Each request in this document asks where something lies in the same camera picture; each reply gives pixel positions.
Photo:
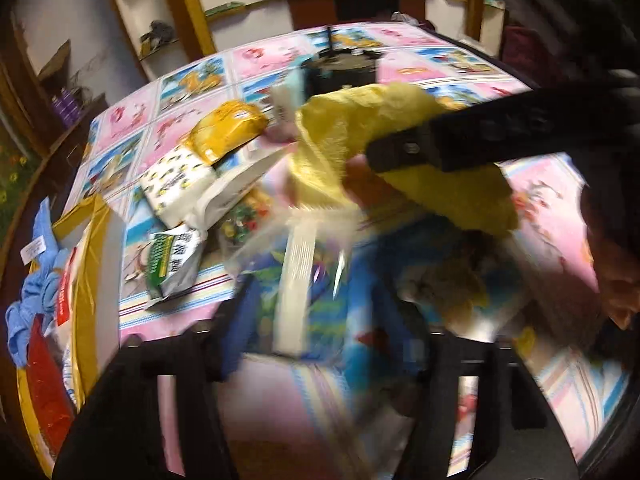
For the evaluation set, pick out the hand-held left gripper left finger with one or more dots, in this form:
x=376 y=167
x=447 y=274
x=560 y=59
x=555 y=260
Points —
x=236 y=340

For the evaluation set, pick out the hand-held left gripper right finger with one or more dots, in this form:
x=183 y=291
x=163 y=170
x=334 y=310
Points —
x=440 y=360

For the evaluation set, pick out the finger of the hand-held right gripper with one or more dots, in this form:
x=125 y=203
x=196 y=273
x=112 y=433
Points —
x=405 y=152

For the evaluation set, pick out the yellow terry towel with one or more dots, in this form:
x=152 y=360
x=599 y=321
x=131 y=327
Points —
x=340 y=125

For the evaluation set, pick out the printed clear plastic bag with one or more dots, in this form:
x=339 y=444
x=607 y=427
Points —
x=297 y=280

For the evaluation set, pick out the white box with yellow tape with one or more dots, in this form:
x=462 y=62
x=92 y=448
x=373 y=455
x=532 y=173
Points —
x=107 y=280

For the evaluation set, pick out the white and red packet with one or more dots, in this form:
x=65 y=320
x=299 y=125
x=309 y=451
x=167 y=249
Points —
x=65 y=290

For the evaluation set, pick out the red foil packet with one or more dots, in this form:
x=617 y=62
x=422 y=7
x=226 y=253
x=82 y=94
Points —
x=47 y=390

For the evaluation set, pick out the blue knitted cloth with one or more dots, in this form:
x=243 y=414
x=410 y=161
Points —
x=30 y=310

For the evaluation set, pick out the blue towel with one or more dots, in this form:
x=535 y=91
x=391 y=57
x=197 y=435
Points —
x=47 y=225

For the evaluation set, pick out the person's right hand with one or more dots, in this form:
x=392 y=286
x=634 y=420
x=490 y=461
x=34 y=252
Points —
x=617 y=280

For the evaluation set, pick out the dark red cloth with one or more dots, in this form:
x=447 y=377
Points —
x=525 y=55

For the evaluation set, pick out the black round device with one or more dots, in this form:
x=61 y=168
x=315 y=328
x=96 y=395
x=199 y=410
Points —
x=345 y=72

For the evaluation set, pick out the silver foil packet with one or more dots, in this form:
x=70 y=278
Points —
x=175 y=260

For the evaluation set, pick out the wooden shelving unit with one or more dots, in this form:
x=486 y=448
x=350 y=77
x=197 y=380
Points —
x=185 y=10
x=475 y=15

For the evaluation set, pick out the small white blue packet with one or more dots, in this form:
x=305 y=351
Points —
x=289 y=92

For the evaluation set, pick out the long white glove packet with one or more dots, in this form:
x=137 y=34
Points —
x=225 y=195

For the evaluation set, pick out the lemon print tissue pack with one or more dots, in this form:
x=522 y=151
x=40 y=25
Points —
x=172 y=180

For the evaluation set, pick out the yellow snack packet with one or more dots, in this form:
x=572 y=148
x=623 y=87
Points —
x=225 y=127

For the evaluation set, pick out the printed tablecloth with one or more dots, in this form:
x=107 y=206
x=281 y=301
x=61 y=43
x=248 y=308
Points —
x=165 y=125

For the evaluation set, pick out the dark clutter on shelf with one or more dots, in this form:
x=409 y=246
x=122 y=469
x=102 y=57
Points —
x=157 y=35

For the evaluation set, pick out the purple bottle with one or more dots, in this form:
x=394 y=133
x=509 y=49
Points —
x=72 y=102
x=60 y=110

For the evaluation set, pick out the wooden cabinet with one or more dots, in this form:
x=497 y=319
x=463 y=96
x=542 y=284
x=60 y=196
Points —
x=30 y=90

